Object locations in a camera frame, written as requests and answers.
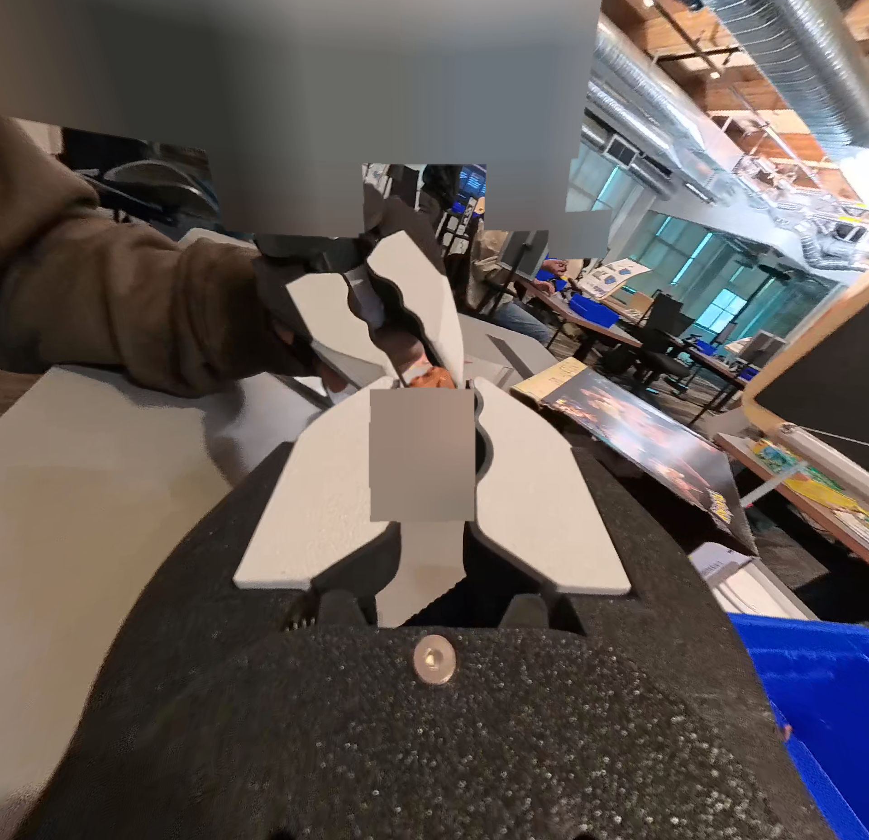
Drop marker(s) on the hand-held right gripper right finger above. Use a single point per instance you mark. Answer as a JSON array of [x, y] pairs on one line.
[[550, 514]]

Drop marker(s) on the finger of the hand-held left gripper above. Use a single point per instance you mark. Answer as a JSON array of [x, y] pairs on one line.
[[333, 325], [421, 297]]

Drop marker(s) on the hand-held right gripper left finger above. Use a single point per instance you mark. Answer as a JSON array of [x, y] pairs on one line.
[[312, 514]]

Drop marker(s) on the brown two stud brick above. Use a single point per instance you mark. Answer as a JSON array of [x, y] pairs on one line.
[[431, 376]]

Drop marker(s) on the blue plastic bin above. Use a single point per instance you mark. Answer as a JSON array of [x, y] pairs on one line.
[[815, 704]]

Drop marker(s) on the grey desk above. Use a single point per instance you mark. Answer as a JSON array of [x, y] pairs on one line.
[[95, 514]]

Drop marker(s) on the printed cardboard box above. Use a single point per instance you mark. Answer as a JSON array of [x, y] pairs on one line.
[[638, 433]]

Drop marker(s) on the black office chair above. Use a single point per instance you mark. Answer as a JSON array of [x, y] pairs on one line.
[[666, 345]]

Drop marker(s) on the black board with wooden edge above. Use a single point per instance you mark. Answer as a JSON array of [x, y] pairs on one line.
[[822, 379]]

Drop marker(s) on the silver ventilation duct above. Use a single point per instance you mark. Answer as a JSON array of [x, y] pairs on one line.
[[761, 40]]

